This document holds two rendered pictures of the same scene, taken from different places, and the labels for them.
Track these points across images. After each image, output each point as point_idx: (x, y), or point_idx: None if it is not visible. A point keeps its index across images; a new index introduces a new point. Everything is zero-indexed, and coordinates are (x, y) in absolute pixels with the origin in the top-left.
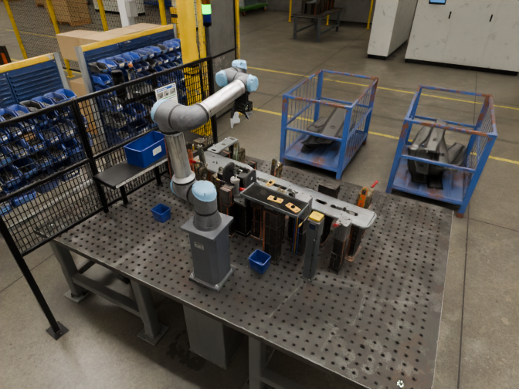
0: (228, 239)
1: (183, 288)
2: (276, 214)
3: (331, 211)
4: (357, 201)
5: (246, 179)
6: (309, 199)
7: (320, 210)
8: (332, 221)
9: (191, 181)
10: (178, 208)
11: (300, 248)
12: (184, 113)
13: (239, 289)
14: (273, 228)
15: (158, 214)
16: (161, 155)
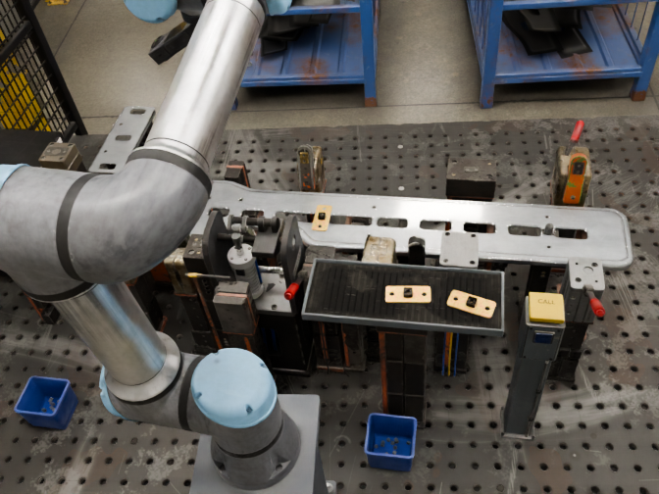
0: (318, 452)
1: None
2: (423, 333)
3: (523, 249)
4: (561, 191)
5: (287, 254)
6: (477, 248)
7: (496, 255)
8: None
9: (178, 372)
10: (82, 360)
11: (463, 359)
12: (125, 222)
13: None
14: (412, 362)
15: (45, 416)
16: None
